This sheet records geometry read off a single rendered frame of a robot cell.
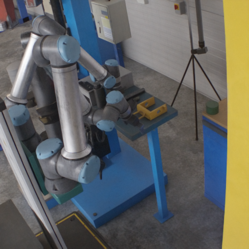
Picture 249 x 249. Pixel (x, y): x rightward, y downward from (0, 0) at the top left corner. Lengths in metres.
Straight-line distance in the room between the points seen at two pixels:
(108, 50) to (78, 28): 2.62
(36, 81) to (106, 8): 0.94
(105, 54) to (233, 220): 5.13
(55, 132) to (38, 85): 0.49
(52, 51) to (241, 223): 1.16
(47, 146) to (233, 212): 1.40
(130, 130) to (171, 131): 1.71
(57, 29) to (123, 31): 1.45
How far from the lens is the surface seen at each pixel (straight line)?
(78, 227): 3.06
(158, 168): 2.94
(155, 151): 2.83
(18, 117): 2.31
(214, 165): 3.14
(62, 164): 1.90
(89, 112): 2.07
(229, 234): 0.77
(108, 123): 2.01
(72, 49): 1.63
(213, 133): 2.93
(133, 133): 2.58
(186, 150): 4.02
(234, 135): 0.59
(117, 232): 3.36
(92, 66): 2.45
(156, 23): 5.05
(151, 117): 2.67
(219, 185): 3.25
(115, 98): 2.05
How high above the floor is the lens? 2.62
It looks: 36 degrees down
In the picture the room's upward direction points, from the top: 12 degrees counter-clockwise
